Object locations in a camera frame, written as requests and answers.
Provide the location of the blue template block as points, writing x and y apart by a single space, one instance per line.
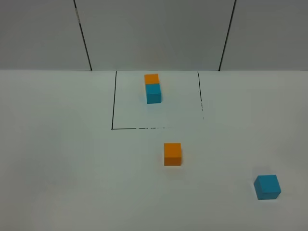
153 93

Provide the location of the orange template block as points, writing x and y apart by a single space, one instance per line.
151 79

